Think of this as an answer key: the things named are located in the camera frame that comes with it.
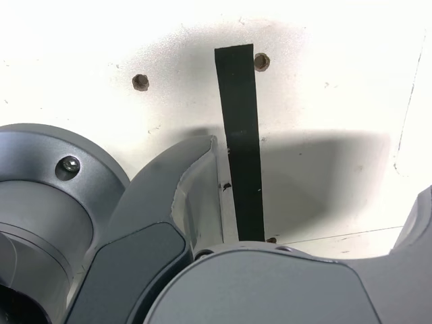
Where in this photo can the black tape strip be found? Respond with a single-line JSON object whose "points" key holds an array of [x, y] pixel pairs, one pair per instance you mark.
{"points": [[241, 135]]}

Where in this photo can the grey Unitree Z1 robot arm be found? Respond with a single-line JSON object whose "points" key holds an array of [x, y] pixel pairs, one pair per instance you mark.
{"points": [[37, 152]]}

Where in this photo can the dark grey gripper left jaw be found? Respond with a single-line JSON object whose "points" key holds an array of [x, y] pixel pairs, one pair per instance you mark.
{"points": [[148, 209]]}

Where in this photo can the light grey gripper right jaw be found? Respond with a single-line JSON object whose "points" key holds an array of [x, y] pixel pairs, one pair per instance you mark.
{"points": [[270, 290]]}

